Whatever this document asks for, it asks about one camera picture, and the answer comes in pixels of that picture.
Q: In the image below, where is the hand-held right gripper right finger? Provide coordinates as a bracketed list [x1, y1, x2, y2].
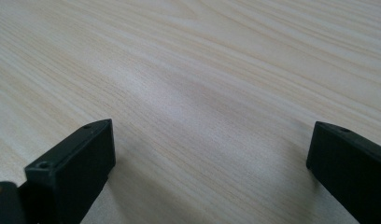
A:
[305, 120, 381, 224]

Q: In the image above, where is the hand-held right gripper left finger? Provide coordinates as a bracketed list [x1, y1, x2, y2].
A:
[23, 119, 117, 224]

